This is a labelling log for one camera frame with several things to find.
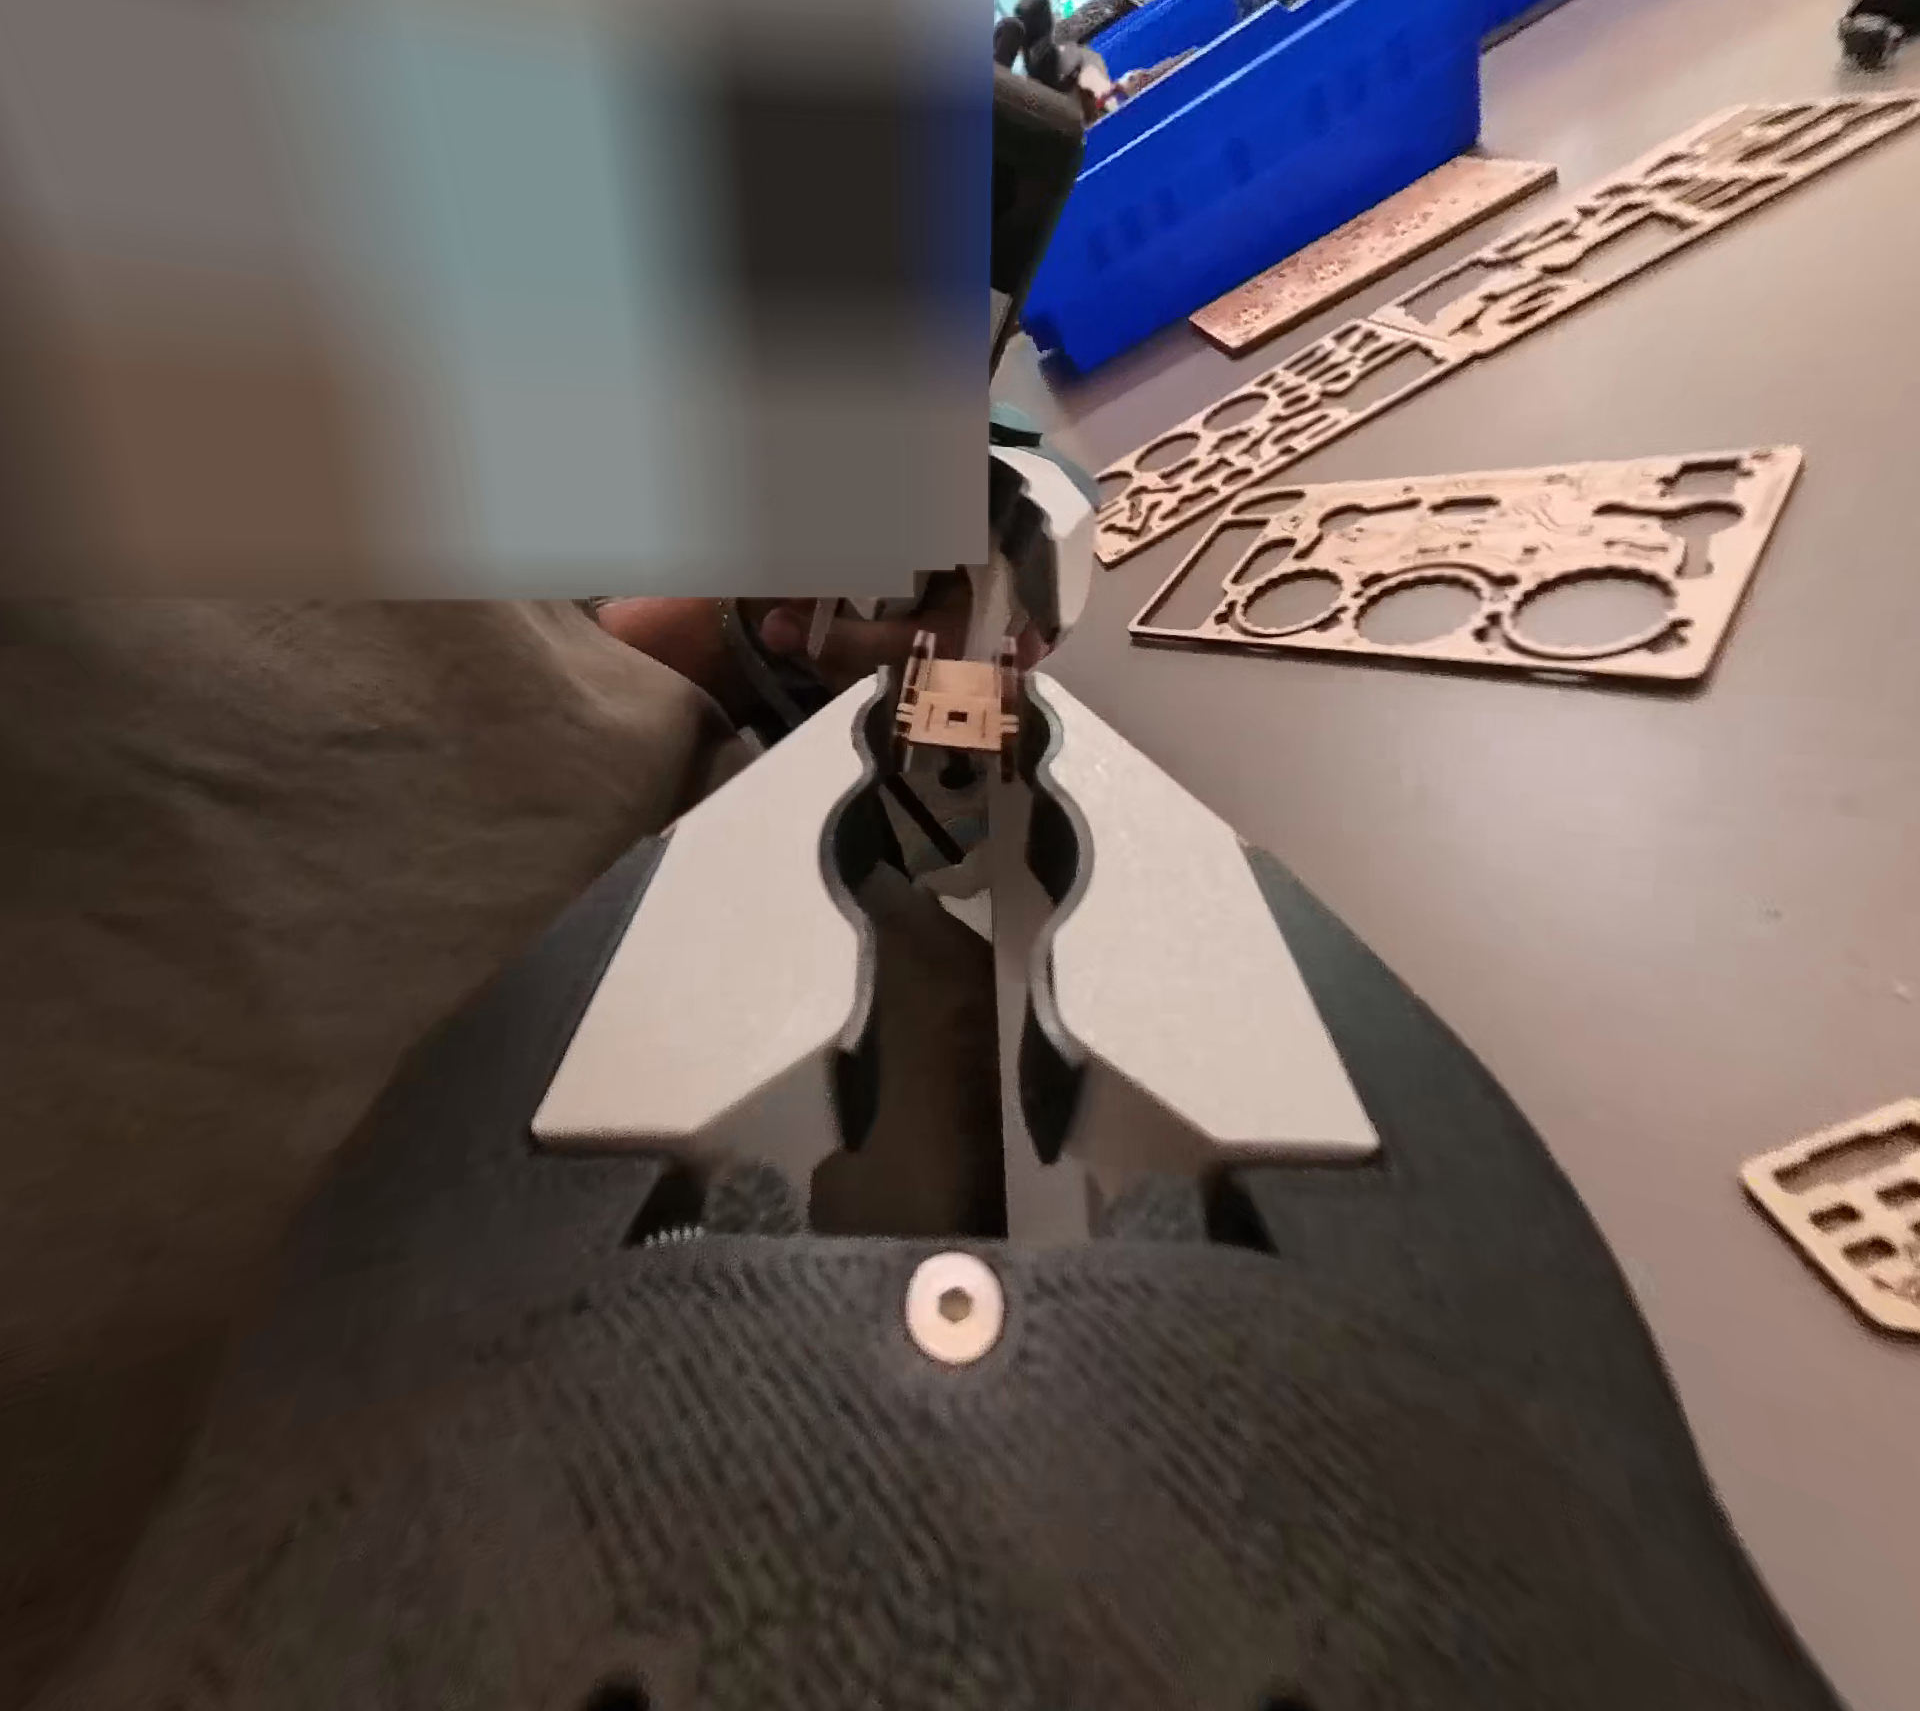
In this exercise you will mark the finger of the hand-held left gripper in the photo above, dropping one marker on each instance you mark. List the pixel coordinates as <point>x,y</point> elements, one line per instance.
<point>1042,557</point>

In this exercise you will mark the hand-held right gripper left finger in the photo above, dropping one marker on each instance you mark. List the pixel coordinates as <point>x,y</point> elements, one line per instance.
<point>689,976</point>

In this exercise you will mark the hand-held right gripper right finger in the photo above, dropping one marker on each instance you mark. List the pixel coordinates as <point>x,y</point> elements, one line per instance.
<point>1216,993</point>

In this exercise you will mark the small wooden puzzle assembly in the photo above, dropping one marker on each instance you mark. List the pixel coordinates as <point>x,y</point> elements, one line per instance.
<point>959,715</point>

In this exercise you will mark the slotted wooden puzzle piece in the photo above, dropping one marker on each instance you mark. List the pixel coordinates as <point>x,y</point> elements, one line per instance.
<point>1771,1179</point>

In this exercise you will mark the person's left hand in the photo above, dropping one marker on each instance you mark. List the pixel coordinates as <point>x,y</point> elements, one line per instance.
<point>779,640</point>

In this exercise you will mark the dark engraved wooden board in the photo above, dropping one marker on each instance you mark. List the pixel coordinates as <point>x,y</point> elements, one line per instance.
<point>1380,257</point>

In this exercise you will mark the wide wooden puzzle sheet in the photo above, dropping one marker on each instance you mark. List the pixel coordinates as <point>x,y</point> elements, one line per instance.
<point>1501,513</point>

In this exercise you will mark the narrow square-holed wooden puzzle sheet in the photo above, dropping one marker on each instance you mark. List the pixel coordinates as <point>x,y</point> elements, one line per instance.
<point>1484,339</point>

